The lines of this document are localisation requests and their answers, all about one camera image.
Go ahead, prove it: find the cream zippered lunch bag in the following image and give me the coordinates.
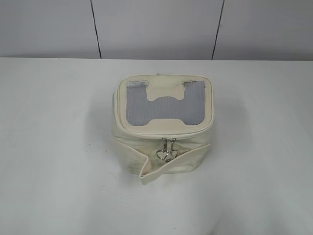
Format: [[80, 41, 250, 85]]
[[112, 74, 215, 185]]

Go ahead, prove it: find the silver zipper pull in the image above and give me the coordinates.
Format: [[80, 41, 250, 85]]
[[164, 138, 178, 162], [156, 138, 169, 162]]

